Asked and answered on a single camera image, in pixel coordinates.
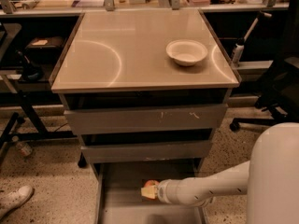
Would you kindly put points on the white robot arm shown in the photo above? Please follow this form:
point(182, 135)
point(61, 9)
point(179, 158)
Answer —
point(270, 180)

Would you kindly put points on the top grey drawer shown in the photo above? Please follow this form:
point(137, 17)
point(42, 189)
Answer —
point(145, 119)

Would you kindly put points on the black box on shelf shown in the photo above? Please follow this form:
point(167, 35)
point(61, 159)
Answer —
point(45, 49)

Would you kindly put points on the grey drawer cabinet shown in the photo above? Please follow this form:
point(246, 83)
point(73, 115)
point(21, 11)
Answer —
point(118, 60)

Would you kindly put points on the white shoe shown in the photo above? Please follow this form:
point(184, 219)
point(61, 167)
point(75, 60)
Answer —
point(15, 199)

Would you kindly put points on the black handheld device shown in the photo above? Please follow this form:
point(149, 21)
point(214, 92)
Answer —
point(29, 71)

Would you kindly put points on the open bottom grey drawer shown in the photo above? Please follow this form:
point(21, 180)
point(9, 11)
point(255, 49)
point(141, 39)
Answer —
point(120, 200)

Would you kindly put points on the middle grey drawer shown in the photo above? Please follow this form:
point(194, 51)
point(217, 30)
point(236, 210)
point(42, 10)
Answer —
point(147, 152)

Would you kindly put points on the plastic water bottle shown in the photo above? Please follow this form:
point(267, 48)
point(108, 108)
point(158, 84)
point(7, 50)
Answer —
point(22, 146)

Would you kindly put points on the red apple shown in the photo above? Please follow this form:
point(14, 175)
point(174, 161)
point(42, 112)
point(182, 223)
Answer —
point(151, 183)

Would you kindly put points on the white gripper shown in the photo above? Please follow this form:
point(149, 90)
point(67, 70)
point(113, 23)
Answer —
point(163, 191)

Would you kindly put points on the black office chair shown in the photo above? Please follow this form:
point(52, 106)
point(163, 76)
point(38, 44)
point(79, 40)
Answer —
point(279, 84)

